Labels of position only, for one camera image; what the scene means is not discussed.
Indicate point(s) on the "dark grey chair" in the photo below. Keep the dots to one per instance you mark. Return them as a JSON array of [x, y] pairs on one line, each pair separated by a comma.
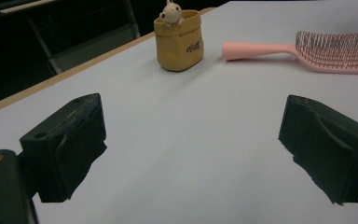
[[99, 43]]

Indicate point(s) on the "pale wooden bar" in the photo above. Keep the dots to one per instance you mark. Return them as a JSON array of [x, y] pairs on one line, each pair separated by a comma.
[[21, 6]]

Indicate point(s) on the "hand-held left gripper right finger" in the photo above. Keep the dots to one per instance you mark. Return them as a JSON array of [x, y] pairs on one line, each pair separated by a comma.
[[329, 149]]

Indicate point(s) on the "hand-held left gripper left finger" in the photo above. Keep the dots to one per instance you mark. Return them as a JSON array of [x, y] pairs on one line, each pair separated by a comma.
[[65, 146]]

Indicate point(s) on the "pink hairbrush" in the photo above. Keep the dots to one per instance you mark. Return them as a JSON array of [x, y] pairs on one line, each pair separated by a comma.
[[332, 51]]

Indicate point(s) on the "yellow pen holder with bear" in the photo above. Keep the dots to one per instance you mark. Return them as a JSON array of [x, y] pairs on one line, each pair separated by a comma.
[[178, 46]]

